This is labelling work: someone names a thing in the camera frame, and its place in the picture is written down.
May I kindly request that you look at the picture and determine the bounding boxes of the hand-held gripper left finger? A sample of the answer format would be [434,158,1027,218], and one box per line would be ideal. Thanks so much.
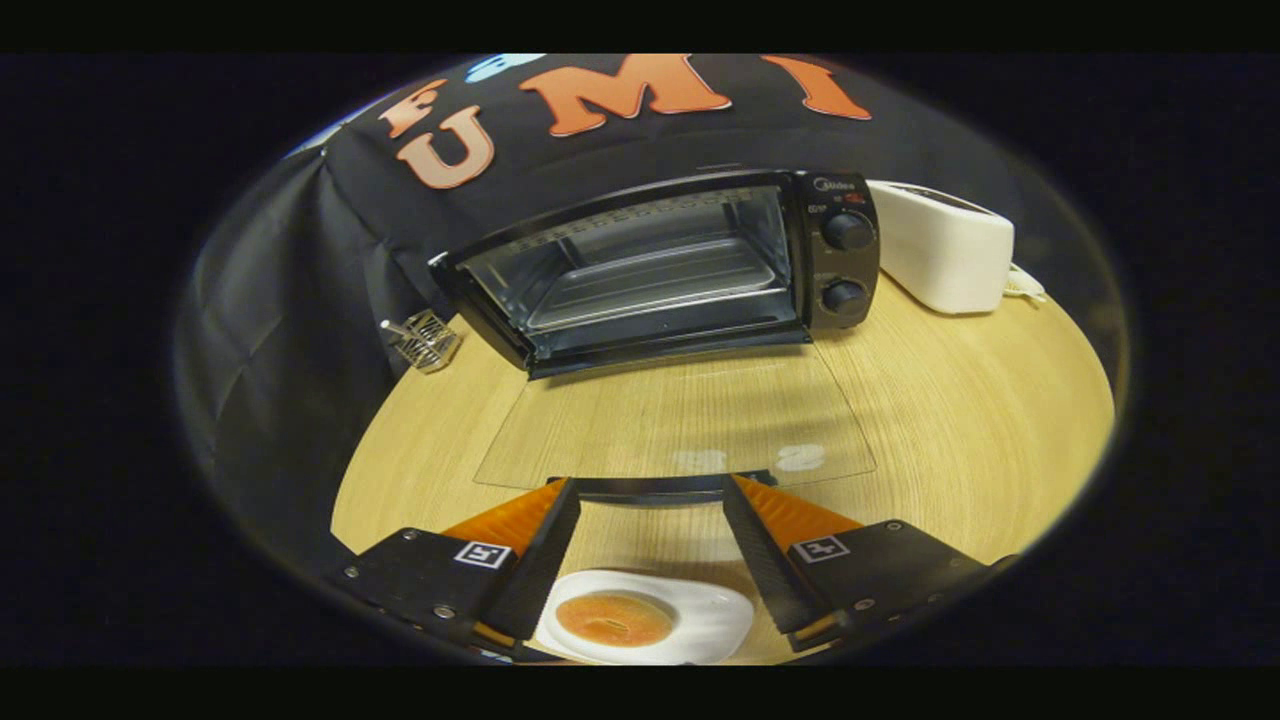
[335,477,582,651]

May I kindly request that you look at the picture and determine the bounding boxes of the white oval plate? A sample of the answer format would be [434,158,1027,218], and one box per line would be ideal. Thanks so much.
[535,569,756,666]

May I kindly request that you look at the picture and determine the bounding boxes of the black backdrop cloth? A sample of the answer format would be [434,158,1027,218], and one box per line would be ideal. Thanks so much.
[175,54,1121,561]

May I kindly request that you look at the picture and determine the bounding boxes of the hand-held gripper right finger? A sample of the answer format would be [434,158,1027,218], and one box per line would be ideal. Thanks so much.
[722,474,1016,653]

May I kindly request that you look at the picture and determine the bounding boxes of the black toaster oven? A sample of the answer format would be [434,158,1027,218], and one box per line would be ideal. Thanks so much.
[430,168,883,506]

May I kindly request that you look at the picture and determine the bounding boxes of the round golden bread bun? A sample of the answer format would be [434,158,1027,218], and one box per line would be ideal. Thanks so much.
[556,592,674,648]

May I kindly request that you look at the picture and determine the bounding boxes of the metal wire holder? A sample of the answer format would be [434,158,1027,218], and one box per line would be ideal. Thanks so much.
[380,309,463,375]

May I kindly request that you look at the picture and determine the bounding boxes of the white bread toaster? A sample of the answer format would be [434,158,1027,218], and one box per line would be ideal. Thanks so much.
[866,180,1016,316]

